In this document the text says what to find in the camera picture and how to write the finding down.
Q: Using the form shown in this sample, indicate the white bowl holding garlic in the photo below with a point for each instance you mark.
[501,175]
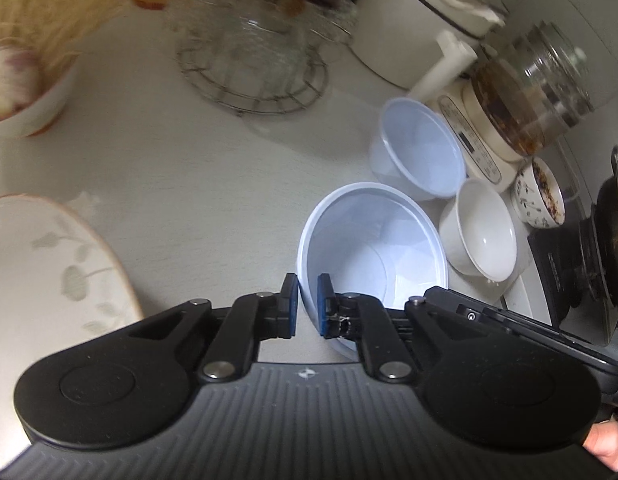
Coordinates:
[44,110]

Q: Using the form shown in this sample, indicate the patterned small bowl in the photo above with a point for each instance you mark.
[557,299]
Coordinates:
[539,195]

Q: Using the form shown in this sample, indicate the white leaf print plate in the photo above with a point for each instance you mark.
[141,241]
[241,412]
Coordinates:
[49,280]

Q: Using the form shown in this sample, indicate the black cooking pot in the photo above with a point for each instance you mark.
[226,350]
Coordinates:
[614,240]

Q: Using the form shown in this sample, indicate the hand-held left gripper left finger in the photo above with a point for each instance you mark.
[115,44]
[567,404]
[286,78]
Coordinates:
[290,305]

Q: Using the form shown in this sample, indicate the glass health kettle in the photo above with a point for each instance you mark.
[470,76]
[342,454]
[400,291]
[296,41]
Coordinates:
[529,90]

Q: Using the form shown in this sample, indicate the garlic bulb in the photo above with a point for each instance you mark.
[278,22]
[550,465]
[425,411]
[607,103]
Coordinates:
[11,80]

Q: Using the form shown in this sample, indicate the person's right hand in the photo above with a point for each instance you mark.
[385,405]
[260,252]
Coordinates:
[604,442]

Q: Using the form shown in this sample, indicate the light blue plastic bowl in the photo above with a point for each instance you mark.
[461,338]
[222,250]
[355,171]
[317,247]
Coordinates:
[374,260]
[421,145]

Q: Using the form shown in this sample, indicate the white electric pot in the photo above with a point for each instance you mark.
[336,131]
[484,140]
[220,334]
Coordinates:
[404,35]

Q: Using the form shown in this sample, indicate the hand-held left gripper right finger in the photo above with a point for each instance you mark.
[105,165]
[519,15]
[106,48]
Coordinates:
[323,305]

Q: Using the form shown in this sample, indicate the bundle of dried noodles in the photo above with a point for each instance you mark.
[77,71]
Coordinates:
[54,5]

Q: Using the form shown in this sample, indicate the plain white ceramic bowl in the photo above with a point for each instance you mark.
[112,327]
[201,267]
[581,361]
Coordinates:
[484,230]

